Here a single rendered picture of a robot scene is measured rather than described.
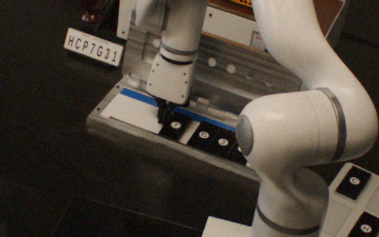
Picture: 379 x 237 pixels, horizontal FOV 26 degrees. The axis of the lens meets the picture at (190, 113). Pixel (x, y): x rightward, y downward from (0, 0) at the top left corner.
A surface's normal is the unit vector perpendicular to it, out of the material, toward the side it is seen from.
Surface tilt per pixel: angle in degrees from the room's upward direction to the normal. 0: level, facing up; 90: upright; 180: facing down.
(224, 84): 81
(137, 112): 0
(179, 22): 77
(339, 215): 0
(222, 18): 90
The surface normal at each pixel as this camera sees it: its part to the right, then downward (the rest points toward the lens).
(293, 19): -0.02, -0.18
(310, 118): 0.29, -0.33
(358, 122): 0.40, -0.04
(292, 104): 0.15, -0.72
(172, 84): -0.34, 0.36
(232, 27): -0.38, 0.54
